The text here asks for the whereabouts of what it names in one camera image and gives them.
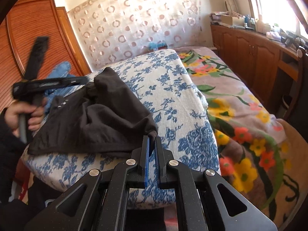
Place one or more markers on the window with wooden frame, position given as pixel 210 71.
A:
pixel 277 13

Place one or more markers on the wooden louvered wardrobe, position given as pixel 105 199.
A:
pixel 41 23

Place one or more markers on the black shorts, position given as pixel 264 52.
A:
pixel 104 116

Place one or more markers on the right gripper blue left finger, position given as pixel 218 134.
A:
pixel 146 159

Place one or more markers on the person's left hand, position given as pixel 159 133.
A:
pixel 19 107

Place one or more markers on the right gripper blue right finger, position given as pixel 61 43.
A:
pixel 157 144

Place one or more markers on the cardboard box on cabinet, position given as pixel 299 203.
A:
pixel 232 21

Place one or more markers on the colourful flower blanket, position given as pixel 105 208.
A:
pixel 262 156

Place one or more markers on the blue floral bed cover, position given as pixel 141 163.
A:
pixel 162 84

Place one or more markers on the cardboard box with blue items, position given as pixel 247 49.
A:
pixel 152 47

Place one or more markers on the sheer circle pattern curtain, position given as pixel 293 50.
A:
pixel 109 31

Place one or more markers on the wooden sideboard cabinet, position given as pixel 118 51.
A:
pixel 267 67

